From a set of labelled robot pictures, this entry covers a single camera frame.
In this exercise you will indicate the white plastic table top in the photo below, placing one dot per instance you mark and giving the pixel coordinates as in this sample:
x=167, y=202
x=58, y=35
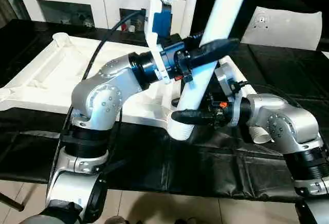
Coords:
x=51, y=75

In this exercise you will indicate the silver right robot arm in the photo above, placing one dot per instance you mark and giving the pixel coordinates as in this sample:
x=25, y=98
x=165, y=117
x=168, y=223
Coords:
x=288, y=124

